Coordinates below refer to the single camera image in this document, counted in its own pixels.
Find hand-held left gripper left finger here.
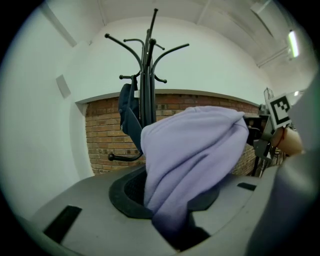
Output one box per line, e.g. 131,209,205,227
23,164,177,256

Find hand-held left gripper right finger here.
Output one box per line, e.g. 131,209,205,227
178,164,280,252

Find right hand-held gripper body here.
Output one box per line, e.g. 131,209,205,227
253,92,293,160

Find purple clothes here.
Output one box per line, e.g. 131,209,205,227
140,105,250,247

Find black coat rack stand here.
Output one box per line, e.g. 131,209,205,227
104,7,190,162

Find person's right forearm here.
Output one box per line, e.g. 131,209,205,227
272,126,306,157

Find ceiling tube light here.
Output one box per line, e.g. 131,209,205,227
287,29,300,59

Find navy blue cap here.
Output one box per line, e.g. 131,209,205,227
117,83,144,156

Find grey square wall panel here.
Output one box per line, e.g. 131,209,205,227
55,74,72,99

